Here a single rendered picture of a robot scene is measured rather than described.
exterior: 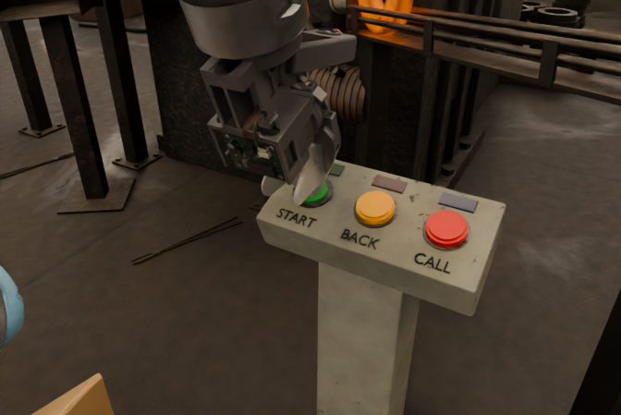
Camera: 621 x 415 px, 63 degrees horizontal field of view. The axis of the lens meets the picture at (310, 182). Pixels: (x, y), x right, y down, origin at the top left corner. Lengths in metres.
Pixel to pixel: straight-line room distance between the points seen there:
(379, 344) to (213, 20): 0.40
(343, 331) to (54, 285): 1.01
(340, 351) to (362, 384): 0.05
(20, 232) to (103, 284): 0.40
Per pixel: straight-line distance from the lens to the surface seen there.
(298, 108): 0.42
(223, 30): 0.36
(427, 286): 0.50
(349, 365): 0.65
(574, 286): 1.49
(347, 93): 1.14
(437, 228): 0.51
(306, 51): 0.43
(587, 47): 0.69
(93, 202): 1.78
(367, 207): 0.53
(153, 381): 1.18
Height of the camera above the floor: 0.90
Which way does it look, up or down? 31 degrees down
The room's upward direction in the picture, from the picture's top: straight up
